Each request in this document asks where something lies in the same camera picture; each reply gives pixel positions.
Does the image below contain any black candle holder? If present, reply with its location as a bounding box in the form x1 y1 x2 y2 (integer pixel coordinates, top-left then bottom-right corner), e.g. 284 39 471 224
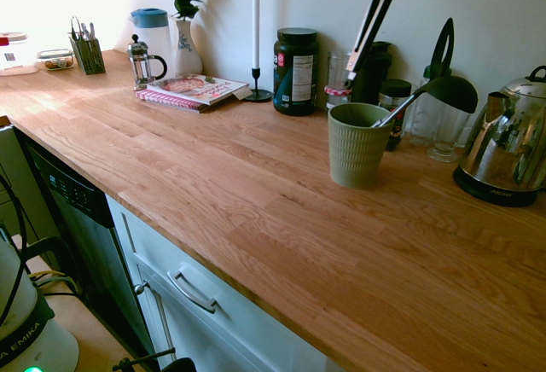
243 67 274 103

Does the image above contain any green ribbed utensil holder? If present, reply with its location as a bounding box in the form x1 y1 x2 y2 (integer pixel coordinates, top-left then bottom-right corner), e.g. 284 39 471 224
327 102 393 189

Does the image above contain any black shaker bottle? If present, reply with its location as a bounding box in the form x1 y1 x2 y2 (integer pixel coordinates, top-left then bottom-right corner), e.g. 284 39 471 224
351 40 393 107

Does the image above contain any glass jar checkered ribbon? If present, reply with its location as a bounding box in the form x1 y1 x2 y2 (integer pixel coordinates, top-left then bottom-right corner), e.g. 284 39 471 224
325 50 356 113

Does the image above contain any clear bottle black loop lid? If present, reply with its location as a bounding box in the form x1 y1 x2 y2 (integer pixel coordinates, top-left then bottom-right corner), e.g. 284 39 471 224
404 17 456 148

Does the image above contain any tall white candle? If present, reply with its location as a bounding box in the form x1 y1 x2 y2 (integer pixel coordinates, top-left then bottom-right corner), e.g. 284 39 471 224
251 0 263 70

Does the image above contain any black protein powder tub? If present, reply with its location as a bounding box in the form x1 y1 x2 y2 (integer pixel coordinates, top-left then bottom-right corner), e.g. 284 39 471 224
272 26 321 118

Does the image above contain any coffee jar black lid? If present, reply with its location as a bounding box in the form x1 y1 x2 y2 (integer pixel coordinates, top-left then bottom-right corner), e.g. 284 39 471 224
378 78 413 152

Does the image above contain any footed clear glass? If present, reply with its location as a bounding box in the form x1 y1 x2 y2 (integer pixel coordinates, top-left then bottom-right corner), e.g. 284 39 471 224
427 105 471 164

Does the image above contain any white vase blue floral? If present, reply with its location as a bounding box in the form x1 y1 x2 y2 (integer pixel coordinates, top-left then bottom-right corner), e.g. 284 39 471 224
171 17 204 78

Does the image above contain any stainless steel electric kettle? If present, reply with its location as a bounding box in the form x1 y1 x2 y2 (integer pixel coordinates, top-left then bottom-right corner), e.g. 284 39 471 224
457 64 546 192

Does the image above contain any cookbook with pizza cover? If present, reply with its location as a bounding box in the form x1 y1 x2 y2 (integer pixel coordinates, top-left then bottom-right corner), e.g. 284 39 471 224
146 73 251 108

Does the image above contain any white pitcher blue lid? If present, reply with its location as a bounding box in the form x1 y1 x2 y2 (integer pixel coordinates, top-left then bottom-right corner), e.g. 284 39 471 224
129 7 175 79

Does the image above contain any glass french press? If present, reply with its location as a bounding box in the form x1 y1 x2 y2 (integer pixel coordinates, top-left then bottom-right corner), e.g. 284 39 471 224
127 33 169 92

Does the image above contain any black kettle base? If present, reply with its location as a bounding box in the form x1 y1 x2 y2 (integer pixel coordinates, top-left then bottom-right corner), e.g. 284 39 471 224
452 166 541 209

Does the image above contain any green cutlery caddy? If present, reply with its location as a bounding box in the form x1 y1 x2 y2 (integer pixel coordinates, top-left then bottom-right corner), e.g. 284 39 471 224
67 33 107 76

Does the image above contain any glass food container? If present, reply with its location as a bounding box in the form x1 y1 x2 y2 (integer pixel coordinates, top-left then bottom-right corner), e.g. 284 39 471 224
35 48 75 72

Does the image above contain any black dishwasher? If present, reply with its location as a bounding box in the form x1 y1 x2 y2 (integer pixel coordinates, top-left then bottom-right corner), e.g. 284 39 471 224
14 125 160 367

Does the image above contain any white cabinet front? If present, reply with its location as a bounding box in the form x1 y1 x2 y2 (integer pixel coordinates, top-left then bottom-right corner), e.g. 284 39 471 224
105 194 346 372

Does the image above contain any black ladle steel handle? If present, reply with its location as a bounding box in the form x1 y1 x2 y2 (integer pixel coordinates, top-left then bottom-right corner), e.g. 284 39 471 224
369 75 479 129

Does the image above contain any silver drawer handle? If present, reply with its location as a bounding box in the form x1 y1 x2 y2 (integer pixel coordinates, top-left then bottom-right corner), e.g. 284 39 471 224
166 268 218 315

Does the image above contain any yellow cable bundle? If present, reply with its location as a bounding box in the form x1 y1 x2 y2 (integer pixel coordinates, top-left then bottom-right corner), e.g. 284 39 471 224
28 268 80 295

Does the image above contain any black camera stand clamp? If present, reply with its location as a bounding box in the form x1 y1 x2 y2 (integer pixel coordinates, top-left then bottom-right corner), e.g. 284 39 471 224
111 346 198 372

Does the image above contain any black base cable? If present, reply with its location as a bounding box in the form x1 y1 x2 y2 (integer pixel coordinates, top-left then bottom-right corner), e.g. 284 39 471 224
0 172 27 326

